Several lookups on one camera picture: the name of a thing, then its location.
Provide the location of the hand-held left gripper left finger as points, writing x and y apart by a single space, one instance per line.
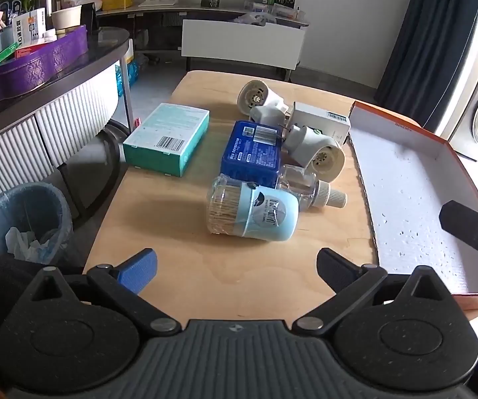
139 270

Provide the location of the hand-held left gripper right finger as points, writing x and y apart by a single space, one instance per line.
334 270

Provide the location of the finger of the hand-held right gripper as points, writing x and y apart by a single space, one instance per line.
467 224

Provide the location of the orange cardboard box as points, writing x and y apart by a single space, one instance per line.
409 183

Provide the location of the clear bottle beige cap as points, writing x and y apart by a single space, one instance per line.
326 194

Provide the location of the toothpick jar light blue lid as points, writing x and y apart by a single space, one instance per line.
264 216

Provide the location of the white plug-in device green logo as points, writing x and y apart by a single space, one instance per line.
326 158

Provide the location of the teal cardboard box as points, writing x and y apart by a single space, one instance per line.
168 133

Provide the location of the blue plastic box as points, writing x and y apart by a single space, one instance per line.
249 153

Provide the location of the white rectangular power adapter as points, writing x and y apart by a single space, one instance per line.
318 122

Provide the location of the white cube charger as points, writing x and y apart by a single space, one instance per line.
264 114

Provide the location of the crumpled white paper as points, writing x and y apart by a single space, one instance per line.
27 243

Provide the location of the round side table ribbed front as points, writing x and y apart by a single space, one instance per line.
56 120

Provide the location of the dark blue curtain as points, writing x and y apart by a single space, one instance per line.
426 41

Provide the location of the blue plastic bag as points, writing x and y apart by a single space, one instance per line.
129 77

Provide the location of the purple tray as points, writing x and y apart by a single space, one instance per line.
35 66

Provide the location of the white cabinet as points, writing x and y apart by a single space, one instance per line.
243 43

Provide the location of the black stand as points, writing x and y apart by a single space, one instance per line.
90 18

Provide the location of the tv stand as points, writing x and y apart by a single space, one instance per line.
156 10

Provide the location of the white paper cup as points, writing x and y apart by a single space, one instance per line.
66 18

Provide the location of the crumpled plastic bag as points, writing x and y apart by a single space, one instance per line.
255 18

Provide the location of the white printed box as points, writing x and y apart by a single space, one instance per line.
31 27

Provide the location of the clear plastic boxes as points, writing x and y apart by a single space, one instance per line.
272 9

